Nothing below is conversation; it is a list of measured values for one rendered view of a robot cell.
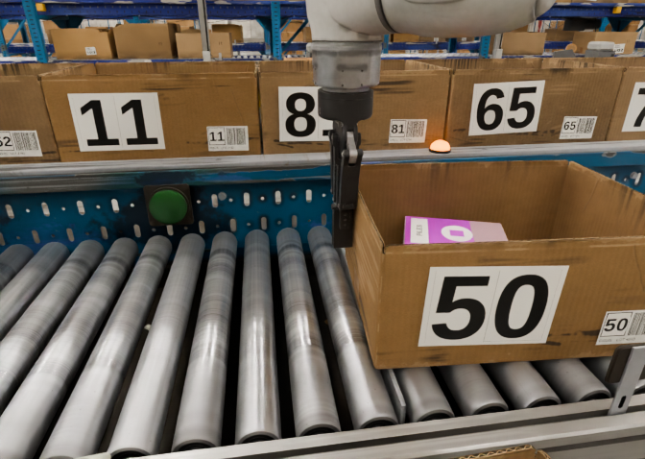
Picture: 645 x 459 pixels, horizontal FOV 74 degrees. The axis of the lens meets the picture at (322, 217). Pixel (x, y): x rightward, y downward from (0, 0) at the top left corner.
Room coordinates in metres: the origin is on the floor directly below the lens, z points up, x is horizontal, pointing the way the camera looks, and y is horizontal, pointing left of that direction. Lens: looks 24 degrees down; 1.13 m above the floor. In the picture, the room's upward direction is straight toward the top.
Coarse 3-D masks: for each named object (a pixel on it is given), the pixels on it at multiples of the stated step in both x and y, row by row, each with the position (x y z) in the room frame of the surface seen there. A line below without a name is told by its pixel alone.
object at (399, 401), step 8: (336, 248) 0.77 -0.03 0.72; (344, 256) 0.69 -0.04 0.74; (344, 264) 0.69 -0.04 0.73; (352, 288) 0.61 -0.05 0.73; (384, 376) 0.42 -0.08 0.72; (392, 376) 0.39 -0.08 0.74; (392, 384) 0.39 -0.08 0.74; (392, 392) 0.38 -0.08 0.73; (400, 392) 0.37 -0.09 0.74; (392, 400) 0.38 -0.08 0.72; (400, 400) 0.36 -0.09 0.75; (400, 408) 0.35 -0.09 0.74; (400, 416) 0.35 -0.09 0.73
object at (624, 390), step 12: (624, 348) 0.34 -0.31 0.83; (636, 348) 0.34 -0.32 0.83; (612, 360) 0.34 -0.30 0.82; (624, 360) 0.34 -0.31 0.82; (636, 360) 0.34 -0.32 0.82; (612, 372) 0.34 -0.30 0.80; (624, 372) 0.34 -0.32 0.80; (636, 372) 0.34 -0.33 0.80; (624, 384) 0.34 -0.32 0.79; (624, 396) 0.34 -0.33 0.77; (612, 408) 0.34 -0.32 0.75; (624, 408) 0.34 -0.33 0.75
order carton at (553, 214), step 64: (384, 192) 0.69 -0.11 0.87; (448, 192) 0.70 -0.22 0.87; (512, 192) 0.71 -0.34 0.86; (576, 192) 0.68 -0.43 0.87; (640, 192) 0.56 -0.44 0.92; (384, 256) 0.40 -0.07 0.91; (448, 256) 0.41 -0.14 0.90; (512, 256) 0.41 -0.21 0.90; (576, 256) 0.42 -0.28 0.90; (640, 256) 0.42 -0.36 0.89; (384, 320) 0.40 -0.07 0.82; (576, 320) 0.42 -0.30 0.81
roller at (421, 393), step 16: (400, 368) 0.41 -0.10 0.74; (416, 368) 0.40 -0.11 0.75; (400, 384) 0.39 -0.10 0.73; (416, 384) 0.38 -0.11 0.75; (432, 384) 0.38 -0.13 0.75; (416, 400) 0.36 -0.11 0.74; (432, 400) 0.35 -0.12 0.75; (416, 416) 0.34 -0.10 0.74; (432, 416) 0.34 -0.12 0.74; (448, 416) 0.35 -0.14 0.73
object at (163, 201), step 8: (160, 192) 0.76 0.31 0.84; (168, 192) 0.76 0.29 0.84; (176, 192) 0.77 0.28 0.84; (152, 200) 0.76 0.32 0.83; (160, 200) 0.76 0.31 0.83; (168, 200) 0.76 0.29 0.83; (176, 200) 0.76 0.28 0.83; (184, 200) 0.77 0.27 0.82; (152, 208) 0.76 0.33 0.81; (160, 208) 0.76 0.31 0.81; (168, 208) 0.76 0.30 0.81; (176, 208) 0.76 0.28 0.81; (184, 208) 0.77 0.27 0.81; (160, 216) 0.76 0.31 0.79; (168, 216) 0.76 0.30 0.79; (176, 216) 0.76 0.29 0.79
